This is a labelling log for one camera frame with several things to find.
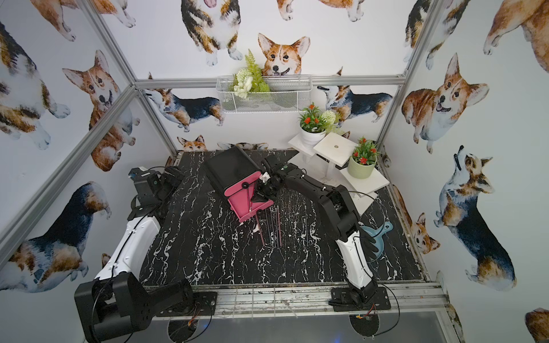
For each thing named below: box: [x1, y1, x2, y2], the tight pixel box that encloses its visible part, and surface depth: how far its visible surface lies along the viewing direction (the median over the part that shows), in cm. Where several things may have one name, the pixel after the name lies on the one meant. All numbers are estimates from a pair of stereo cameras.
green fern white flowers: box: [229, 48, 271, 98], surface depth 82 cm
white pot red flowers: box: [297, 102, 336, 148], surface depth 93 cm
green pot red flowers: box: [347, 136, 381, 180], surface depth 85 cm
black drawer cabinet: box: [203, 146, 262, 208], surface depth 92 cm
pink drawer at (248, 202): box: [227, 180, 275, 222], surface depth 91 cm
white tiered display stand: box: [287, 132, 391, 216], surface depth 94 cm
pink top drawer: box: [223, 170, 262, 197], surface depth 90 cm
